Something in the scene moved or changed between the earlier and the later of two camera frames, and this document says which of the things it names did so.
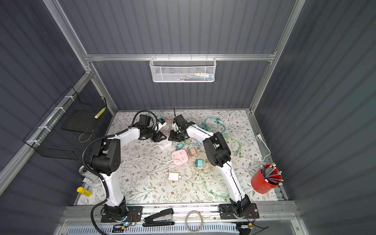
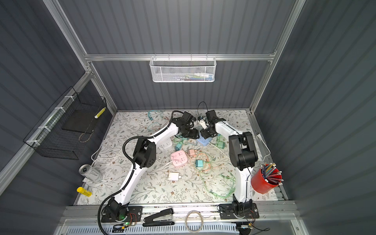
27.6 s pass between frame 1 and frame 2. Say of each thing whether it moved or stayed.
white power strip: stayed
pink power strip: stayed
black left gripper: moved
